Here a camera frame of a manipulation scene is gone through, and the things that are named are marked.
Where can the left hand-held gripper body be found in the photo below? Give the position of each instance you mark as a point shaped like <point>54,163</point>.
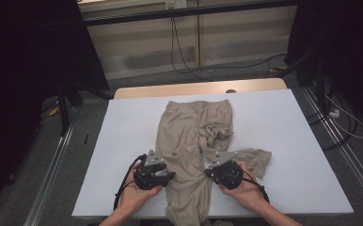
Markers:
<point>153,160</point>

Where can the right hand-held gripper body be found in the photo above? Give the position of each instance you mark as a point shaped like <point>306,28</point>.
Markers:
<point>228,174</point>

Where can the beige pants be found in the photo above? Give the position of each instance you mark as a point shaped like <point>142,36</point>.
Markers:
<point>182,135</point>

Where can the person's right hand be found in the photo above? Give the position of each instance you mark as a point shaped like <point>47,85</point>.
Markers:
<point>248,194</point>

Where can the person's left hand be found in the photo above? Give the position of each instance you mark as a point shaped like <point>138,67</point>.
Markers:
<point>135,197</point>

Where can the white table mat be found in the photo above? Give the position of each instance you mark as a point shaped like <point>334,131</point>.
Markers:
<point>132,125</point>

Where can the small black floor item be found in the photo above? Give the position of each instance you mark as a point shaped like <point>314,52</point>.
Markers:
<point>86,139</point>

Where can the wooden table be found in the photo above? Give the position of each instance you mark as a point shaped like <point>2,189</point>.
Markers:
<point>170,89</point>

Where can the black metal stand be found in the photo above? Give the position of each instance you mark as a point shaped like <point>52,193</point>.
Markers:
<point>64,116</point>
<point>320,91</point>

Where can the yellow floor tape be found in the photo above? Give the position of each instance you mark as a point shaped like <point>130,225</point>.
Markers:
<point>54,111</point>
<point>282,68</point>

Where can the white power strip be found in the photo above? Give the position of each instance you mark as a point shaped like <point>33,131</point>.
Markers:
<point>334,113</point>

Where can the light wooden cabinet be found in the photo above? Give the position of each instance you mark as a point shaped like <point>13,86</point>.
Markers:
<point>239,37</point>

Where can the black horizontal bar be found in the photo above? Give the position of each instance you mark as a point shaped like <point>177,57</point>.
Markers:
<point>182,12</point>

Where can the black curtain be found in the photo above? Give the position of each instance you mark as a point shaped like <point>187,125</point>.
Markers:
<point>19,62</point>
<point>352,47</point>

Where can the aluminium floor rail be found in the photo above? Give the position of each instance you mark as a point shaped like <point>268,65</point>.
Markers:
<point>49,179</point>
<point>352,160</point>

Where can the white wall socket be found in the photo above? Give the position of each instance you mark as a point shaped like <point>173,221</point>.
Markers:
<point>176,3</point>

